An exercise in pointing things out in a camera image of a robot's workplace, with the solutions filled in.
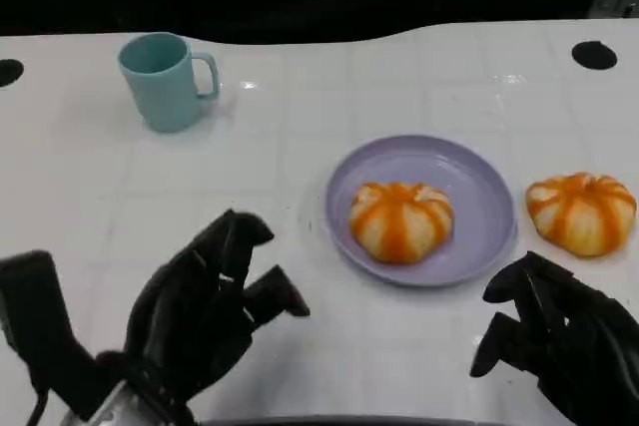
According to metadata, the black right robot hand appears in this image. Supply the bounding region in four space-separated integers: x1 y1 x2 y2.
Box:
468 249 639 426

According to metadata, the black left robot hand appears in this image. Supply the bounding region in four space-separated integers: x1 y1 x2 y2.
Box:
122 209 312 415

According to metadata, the orange and white bread roll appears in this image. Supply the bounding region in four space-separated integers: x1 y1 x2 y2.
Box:
347 181 455 265
524 172 638 259

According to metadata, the lilac plate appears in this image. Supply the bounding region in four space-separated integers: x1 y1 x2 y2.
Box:
324 134 517 288

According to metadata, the pale green mug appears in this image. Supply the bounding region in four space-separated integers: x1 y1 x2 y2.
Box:
117 32 222 134

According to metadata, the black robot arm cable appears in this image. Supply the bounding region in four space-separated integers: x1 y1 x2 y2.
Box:
24 385 49 426

